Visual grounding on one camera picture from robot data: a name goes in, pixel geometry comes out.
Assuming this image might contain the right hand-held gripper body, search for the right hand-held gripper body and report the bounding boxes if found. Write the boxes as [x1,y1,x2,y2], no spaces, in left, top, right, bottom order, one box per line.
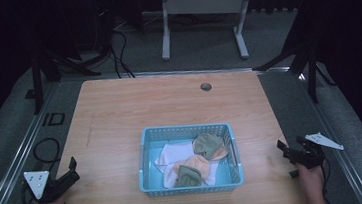
[282,130,347,172]

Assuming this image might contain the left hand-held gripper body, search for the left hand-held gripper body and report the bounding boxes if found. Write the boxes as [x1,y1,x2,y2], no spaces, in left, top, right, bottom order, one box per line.
[23,167,76,204]

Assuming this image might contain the light blue plastic basket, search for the light blue plastic basket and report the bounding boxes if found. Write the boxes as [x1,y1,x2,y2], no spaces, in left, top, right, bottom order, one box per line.
[133,118,247,200]

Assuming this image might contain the white cloth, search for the white cloth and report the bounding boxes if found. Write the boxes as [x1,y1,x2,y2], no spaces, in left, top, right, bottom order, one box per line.
[151,138,223,192]

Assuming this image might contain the person's right hand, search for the person's right hand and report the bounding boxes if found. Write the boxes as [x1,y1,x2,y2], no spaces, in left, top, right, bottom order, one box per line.
[294,161,327,196]

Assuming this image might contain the black metal stand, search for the black metal stand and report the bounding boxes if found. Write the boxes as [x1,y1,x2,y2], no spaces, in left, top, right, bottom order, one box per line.
[245,0,339,110]
[22,0,121,116]

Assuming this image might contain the round grey table grommet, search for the round grey table grommet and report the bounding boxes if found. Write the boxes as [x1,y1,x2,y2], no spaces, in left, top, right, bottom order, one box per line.
[199,81,213,93]

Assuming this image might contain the black cable loop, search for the black cable loop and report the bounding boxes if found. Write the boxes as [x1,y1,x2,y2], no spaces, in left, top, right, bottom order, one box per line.
[31,136,63,165]

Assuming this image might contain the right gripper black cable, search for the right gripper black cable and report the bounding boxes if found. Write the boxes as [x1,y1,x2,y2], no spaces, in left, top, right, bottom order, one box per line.
[318,157,335,204]

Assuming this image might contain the silver metal floor rail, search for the silver metal floor rail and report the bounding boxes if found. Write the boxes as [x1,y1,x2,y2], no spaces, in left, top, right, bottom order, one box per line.
[294,64,362,204]
[0,80,73,204]

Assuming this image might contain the black floor cables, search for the black floor cables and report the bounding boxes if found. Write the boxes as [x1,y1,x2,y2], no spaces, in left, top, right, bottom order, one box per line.
[106,16,170,80]

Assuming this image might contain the white metal desk frame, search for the white metal desk frame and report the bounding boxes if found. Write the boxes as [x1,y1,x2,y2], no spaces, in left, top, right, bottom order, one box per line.
[155,0,261,68]

